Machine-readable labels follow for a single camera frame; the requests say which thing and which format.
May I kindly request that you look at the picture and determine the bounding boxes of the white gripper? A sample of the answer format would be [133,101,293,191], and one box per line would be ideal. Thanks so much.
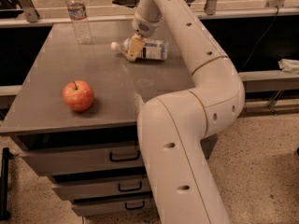
[126,10,162,62]

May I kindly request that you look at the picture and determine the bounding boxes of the blue label plastic bottle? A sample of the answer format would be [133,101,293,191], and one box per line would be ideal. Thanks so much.
[110,38,168,62]

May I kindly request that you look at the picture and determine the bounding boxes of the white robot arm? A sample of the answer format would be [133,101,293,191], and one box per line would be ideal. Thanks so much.
[133,0,245,224]

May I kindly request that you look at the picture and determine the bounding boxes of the clear upright water bottle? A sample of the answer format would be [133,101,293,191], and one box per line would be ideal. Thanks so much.
[66,0,92,45]

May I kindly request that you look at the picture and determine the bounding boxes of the red apple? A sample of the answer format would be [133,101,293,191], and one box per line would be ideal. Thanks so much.
[63,80,94,112]

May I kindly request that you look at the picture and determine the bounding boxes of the grey drawer cabinet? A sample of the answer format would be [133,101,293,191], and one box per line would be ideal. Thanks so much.
[1,21,193,217]

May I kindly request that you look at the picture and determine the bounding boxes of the top grey drawer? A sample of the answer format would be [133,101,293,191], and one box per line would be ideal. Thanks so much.
[22,141,143,176]

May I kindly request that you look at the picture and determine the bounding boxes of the grey drawer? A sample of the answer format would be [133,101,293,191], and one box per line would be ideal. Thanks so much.
[72,193,155,217]
[22,141,143,176]
[52,175,150,201]

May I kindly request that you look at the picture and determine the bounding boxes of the middle grey drawer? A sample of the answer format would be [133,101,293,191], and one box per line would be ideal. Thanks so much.
[52,175,150,201]

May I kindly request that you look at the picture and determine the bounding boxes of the white cloth packet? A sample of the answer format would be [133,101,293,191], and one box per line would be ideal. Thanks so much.
[278,59,299,74]

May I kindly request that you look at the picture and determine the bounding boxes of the bottom grey drawer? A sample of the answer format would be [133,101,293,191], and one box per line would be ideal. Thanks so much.
[72,193,155,217]

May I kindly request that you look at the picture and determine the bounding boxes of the black metal bar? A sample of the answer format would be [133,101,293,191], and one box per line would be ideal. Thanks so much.
[0,147,13,221]

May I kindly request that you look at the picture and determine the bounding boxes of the black cable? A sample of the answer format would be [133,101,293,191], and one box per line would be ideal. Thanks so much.
[238,5,280,73]

